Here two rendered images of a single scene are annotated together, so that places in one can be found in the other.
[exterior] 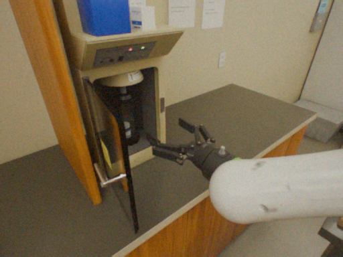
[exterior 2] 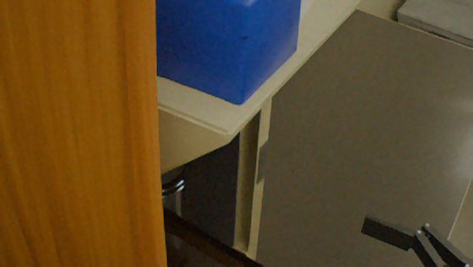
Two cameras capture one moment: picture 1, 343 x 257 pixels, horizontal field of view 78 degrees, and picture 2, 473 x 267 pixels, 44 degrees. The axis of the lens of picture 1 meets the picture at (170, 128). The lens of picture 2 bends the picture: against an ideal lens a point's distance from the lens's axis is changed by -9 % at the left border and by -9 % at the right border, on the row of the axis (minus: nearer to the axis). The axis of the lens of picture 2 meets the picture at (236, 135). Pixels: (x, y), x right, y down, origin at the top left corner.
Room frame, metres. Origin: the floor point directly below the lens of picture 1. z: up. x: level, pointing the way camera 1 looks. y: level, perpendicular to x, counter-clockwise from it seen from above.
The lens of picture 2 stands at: (0.21, 0.34, 1.80)
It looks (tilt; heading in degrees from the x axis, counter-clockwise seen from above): 39 degrees down; 337
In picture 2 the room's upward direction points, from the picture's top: 3 degrees clockwise
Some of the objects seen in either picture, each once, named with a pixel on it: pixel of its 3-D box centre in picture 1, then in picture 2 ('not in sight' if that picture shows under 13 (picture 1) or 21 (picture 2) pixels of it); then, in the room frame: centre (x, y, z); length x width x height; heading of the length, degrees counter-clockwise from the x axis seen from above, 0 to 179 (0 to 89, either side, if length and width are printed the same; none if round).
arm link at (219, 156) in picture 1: (220, 165); not in sight; (0.41, -0.13, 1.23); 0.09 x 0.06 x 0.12; 128
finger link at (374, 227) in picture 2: (185, 125); (387, 232); (0.61, -0.05, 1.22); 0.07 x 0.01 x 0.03; 38
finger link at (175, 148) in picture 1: (175, 149); not in sight; (0.48, -0.01, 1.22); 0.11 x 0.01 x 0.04; 80
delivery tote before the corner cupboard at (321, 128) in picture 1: (313, 120); (449, 40); (2.47, -1.93, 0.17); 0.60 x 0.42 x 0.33; 36
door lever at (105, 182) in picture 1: (107, 172); not in sight; (0.41, 0.17, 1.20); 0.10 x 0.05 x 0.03; 31
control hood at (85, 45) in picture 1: (133, 47); (260, 67); (0.68, 0.11, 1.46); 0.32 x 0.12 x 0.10; 128
